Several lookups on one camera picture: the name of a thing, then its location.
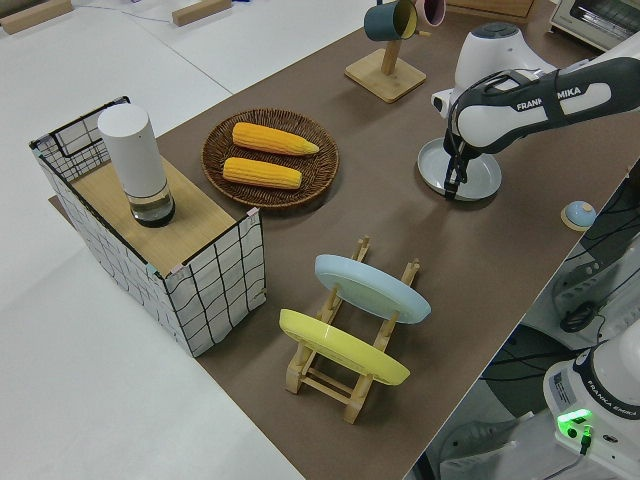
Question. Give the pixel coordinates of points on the round wicker basket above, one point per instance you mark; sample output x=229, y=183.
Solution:
x=215, y=160

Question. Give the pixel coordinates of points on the white toaster oven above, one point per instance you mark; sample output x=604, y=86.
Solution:
x=590, y=20

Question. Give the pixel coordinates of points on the pink mug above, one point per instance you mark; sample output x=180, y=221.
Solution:
x=432, y=10

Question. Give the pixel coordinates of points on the wooden shelf board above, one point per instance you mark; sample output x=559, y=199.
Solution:
x=190, y=220

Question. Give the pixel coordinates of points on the yellow corn cob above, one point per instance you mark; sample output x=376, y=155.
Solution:
x=272, y=139
x=260, y=172

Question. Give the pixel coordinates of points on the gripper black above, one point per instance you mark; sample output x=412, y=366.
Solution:
x=459, y=154

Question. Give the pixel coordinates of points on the wooden mug tree stand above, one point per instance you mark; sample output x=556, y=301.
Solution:
x=387, y=75

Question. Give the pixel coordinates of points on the dark teal mug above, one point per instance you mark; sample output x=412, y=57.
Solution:
x=382, y=22

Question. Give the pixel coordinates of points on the wooden drawer cabinet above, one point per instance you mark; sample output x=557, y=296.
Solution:
x=490, y=7

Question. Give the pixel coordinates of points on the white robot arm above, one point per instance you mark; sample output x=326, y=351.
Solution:
x=492, y=55
x=520, y=115

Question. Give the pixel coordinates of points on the yellow plate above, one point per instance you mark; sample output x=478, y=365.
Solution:
x=340, y=345

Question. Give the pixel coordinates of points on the white grid pattern storage box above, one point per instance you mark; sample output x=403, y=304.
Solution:
x=215, y=290

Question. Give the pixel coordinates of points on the wooden dish rack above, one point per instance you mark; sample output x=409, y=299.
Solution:
x=320, y=380

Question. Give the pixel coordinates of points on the brown table mat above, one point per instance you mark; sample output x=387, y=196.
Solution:
x=450, y=280

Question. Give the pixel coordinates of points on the gray round plate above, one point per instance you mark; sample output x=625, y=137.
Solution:
x=480, y=175

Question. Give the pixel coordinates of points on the light wooden block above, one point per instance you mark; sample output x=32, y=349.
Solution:
x=35, y=15
x=200, y=11

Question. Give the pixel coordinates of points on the white cylinder dispenser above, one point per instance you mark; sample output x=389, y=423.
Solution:
x=135, y=150

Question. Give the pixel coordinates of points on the light blue plate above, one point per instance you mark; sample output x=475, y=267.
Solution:
x=370, y=290

